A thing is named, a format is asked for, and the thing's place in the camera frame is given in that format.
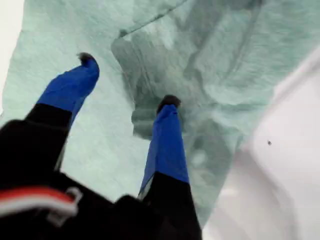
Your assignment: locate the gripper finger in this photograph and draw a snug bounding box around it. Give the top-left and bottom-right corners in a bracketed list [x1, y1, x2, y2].
[138, 94, 203, 240]
[24, 51, 101, 137]

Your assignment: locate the pale green T-shirt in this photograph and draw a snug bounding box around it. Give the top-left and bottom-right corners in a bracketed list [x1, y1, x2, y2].
[0, 0, 320, 227]

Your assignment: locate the red and white servo wire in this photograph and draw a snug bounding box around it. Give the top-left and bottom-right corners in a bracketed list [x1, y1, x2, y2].
[0, 186, 84, 228]

